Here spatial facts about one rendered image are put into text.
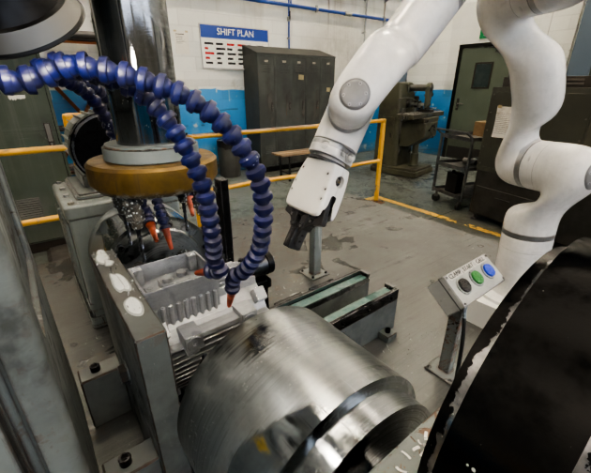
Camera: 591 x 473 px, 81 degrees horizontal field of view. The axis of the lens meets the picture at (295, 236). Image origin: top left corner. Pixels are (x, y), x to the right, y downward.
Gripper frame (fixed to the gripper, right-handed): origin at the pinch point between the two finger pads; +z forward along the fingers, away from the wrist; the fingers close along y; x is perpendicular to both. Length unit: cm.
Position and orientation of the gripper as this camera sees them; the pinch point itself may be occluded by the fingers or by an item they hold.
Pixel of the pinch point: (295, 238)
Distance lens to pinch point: 65.5
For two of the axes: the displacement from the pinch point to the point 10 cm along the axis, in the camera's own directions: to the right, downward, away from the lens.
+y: -6.1, -3.2, 7.2
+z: -3.9, 9.2, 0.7
